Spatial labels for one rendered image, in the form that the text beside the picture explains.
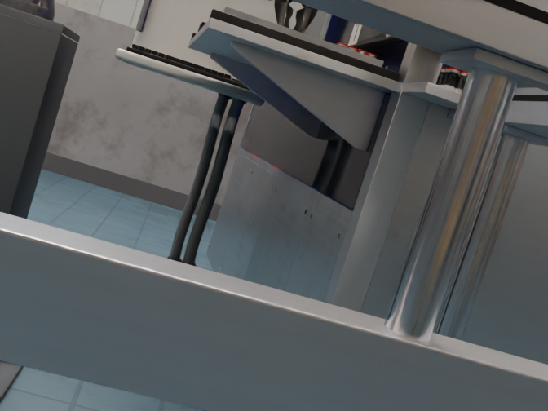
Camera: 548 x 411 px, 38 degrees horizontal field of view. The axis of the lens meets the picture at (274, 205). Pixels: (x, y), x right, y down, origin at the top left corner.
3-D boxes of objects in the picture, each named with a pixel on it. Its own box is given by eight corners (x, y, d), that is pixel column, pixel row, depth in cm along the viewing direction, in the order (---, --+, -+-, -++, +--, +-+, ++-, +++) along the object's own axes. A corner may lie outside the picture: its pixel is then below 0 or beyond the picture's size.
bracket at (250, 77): (314, 137, 220) (328, 92, 219) (316, 138, 217) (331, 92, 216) (196, 99, 214) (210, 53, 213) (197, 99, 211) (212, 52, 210)
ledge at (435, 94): (464, 113, 160) (467, 104, 160) (492, 116, 147) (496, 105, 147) (401, 92, 157) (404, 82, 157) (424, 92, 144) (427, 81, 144)
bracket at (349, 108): (362, 150, 171) (382, 92, 170) (366, 151, 169) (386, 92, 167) (212, 101, 165) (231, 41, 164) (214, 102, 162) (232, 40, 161)
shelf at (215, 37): (347, 101, 229) (349, 95, 229) (434, 104, 161) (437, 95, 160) (187, 47, 220) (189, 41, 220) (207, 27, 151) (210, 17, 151)
